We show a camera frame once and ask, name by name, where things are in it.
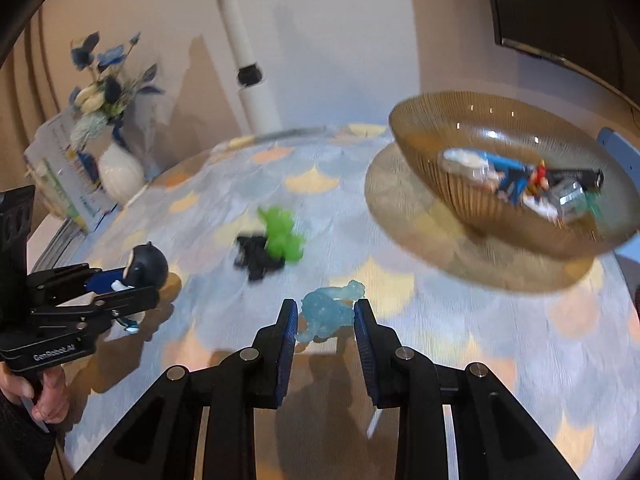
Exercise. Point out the teal toy figure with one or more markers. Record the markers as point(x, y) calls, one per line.
point(594, 207)

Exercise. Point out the white round vase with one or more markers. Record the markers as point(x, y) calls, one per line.
point(120, 175)

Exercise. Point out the blue white artificial flowers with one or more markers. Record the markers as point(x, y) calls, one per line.
point(107, 90)

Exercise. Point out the red yellow small figure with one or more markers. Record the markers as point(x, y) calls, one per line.
point(540, 176)

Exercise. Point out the blue chair back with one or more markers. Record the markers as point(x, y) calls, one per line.
point(612, 142)

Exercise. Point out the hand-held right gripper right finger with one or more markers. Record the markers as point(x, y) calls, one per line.
point(367, 355)

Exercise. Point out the black wall television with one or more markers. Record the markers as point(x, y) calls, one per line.
point(550, 5)

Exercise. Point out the translucent light blue figure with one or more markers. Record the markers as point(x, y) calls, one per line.
point(325, 310)

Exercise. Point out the dark blue ninja figure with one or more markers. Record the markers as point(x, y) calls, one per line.
point(147, 265)

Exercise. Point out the clear plastic case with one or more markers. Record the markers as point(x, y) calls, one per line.
point(570, 200)

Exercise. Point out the person's left forearm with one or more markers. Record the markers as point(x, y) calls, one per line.
point(20, 445)

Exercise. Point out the amber ribbed glass bowl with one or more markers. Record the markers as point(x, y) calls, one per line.
point(450, 125)

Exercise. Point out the black spiky toy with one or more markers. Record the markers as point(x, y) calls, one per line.
point(255, 256)

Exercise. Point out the blue toy figure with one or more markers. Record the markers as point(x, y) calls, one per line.
point(512, 180)

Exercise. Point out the black clamp on pole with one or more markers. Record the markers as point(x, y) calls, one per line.
point(249, 76)

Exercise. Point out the printed desk calendar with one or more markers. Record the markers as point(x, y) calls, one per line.
point(60, 160)

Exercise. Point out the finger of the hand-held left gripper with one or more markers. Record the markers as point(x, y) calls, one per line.
point(125, 302)
point(65, 277)

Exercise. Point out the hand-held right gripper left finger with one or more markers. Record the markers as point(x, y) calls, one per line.
point(285, 355)

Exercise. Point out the person's left hand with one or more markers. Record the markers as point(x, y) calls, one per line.
point(50, 395)

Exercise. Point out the grey stack of papers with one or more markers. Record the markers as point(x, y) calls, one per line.
point(60, 247)

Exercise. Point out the white blue toy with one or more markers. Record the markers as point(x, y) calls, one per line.
point(465, 162)

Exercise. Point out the green toy figure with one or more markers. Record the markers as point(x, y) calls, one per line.
point(282, 240)

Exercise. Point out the black box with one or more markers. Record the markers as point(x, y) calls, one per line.
point(577, 176)

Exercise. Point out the white lamp pole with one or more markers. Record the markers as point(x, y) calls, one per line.
point(260, 105)

